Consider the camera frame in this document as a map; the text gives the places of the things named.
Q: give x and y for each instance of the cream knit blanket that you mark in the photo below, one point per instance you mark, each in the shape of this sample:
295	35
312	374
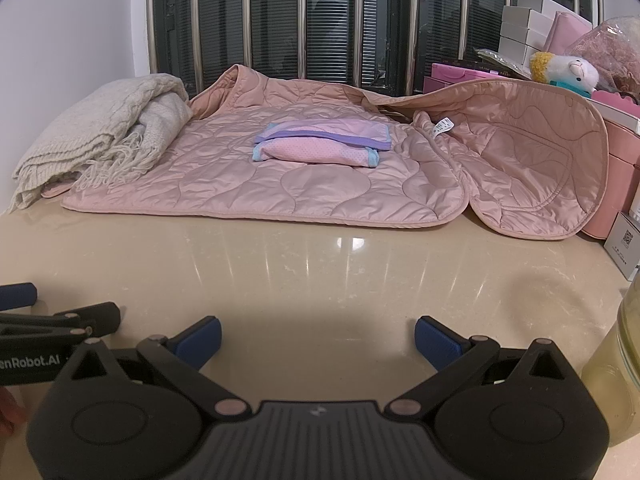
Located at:
90	125

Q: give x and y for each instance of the clear plastic container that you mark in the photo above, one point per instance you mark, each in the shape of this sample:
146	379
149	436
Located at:
612	375

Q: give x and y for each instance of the clear plastic packet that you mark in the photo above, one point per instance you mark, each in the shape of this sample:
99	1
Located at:
500	59

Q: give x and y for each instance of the pink blue sleeveless top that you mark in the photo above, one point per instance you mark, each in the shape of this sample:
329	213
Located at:
320	152

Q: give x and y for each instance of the white alpaca plush toy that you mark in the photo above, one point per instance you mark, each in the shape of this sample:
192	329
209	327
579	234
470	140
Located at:
575	70

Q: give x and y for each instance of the white printed box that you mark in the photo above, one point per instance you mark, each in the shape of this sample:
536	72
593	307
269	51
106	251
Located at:
622	245

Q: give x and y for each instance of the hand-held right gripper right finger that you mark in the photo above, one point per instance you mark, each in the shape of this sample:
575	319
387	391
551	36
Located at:
437	342

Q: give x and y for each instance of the plastic bag with pink contents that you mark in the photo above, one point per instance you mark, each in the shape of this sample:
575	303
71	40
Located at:
617	42

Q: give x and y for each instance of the magenta box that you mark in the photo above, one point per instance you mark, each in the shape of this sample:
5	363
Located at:
450	78

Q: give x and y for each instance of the pink quilted jacket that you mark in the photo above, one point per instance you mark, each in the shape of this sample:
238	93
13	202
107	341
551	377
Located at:
325	190

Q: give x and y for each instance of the pink storage box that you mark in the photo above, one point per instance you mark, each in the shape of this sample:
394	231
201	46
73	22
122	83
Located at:
620	175

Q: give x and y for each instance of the white cardboard box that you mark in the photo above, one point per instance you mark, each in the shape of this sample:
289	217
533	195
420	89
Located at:
520	34
517	51
542	4
522	16

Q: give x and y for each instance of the metal window grille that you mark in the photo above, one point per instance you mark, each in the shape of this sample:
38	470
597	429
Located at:
325	20

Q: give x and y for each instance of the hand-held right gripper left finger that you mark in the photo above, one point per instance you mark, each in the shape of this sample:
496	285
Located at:
200	342

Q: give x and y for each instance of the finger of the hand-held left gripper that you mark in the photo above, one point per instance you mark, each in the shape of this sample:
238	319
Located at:
100	317
17	297

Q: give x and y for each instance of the pink pouch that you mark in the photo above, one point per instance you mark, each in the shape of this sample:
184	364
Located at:
565	30

